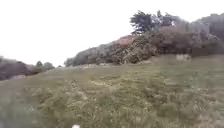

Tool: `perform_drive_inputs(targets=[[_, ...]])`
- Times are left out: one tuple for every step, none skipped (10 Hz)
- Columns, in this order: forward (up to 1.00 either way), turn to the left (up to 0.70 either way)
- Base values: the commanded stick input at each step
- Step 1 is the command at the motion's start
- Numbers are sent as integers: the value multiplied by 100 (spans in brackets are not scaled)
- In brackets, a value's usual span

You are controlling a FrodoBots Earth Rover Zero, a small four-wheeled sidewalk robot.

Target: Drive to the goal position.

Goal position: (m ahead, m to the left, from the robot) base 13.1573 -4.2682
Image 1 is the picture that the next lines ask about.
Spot dark green tree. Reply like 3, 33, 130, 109
129, 9, 155, 35

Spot dark bushes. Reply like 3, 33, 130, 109
0, 56, 56, 81

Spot row of bushes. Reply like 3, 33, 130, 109
64, 13, 224, 67

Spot green grass field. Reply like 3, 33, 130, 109
0, 54, 224, 128

